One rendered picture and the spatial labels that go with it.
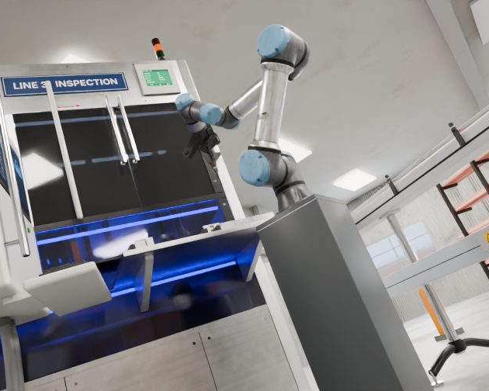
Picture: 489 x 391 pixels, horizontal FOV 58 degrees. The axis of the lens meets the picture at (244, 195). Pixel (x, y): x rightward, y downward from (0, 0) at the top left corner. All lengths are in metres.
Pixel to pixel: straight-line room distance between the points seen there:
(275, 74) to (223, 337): 1.15
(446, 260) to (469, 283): 9.03
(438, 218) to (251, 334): 9.61
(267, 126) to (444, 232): 10.06
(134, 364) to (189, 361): 0.23
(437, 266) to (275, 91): 1.27
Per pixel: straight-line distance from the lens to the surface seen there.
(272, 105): 1.49
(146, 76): 2.58
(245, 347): 2.05
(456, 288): 11.37
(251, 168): 1.45
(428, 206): 11.47
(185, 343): 1.98
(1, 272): 1.42
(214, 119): 1.69
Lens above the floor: 0.38
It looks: 20 degrees up
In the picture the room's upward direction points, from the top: 21 degrees counter-clockwise
